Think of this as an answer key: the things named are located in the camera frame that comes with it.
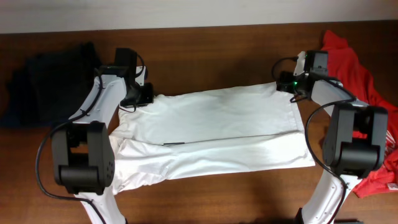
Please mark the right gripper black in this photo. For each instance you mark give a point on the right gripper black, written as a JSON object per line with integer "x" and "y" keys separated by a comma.
{"x": 285, "y": 86}

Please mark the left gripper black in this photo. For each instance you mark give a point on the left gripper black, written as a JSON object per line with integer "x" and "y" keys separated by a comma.
{"x": 140, "y": 97}

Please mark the white printed t-shirt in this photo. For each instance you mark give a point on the white printed t-shirt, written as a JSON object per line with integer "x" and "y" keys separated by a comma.
{"x": 231, "y": 130}

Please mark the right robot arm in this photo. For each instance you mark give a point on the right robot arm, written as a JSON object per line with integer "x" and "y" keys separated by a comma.
{"x": 354, "y": 144}

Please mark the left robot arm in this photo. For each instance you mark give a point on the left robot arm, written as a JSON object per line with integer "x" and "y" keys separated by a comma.
{"x": 83, "y": 159}

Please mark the red t-shirt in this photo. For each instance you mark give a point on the red t-shirt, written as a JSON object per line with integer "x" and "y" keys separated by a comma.
{"x": 343, "y": 64}

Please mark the folded black garment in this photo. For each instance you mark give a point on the folded black garment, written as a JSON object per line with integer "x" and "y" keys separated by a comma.
{"x": 55, "y": 84}

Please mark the folded navy garment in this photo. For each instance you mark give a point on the folded navy garment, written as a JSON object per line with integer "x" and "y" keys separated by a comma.
{"x": 12, "y": 109}

